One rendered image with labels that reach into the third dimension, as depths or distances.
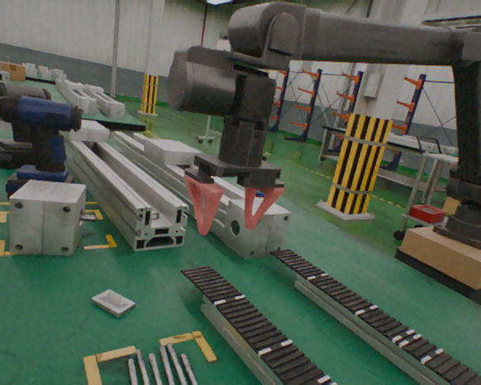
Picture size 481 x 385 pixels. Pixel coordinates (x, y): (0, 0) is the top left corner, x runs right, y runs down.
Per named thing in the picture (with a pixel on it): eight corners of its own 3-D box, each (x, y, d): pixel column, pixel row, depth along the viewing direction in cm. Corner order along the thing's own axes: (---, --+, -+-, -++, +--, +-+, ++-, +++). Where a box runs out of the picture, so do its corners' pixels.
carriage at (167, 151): (198, 174, 104) (201, 151, 102) (163, 173, 97) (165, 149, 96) (175, 160, 116) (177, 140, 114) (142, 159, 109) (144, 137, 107)
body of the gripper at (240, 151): (191, 167, 45) (199, 109, 43) (252, 169, 52) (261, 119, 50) (217, 182, 41) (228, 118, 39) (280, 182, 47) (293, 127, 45)
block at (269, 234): (290, 253, 76) (300, 212, 74) (244, 260, 69) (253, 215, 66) (264, 235, 83) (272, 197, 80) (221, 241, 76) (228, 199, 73)
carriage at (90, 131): (107, 151, 111) (108, 129, 109) (68, 148, 105) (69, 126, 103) (94, 140, 123) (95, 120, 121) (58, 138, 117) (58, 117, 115)
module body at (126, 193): (183, 245, 70) (189, 205, 68) (133, 251, 64) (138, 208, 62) (87, 151, 130) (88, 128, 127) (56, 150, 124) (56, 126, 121)
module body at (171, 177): (256, 237, 82) (264, 202, 79) (221, 241, 76) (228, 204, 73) (138, 154, 141) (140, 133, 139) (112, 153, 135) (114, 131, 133)
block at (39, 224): (89, 257, 60) (92, 204, 57) (9, 253, 56) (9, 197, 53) (97, 233, 69) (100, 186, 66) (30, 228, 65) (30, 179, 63)
